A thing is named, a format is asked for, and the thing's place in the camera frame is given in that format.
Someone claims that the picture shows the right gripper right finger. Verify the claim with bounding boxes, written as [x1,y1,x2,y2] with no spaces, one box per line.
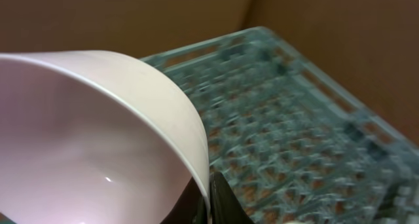
[209,172,255,224]

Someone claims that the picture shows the grey dishwasher rack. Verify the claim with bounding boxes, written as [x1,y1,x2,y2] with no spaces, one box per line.
[145,27,418,223]

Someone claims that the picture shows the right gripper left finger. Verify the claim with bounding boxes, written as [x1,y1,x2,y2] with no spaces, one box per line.
[160,178,207,224]

